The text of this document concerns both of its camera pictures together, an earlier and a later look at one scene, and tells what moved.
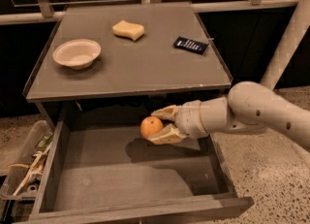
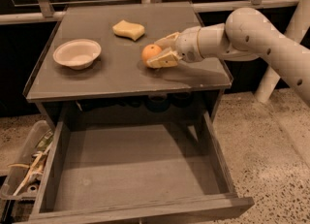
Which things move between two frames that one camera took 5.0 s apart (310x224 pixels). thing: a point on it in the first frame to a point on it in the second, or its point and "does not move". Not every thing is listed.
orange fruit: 150,126 to 149,51
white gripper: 190,119 to 187,44
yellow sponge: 128,29 does not move
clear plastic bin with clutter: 19,179 does not move
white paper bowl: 78,53 does not move
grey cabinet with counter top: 125,59 does not move
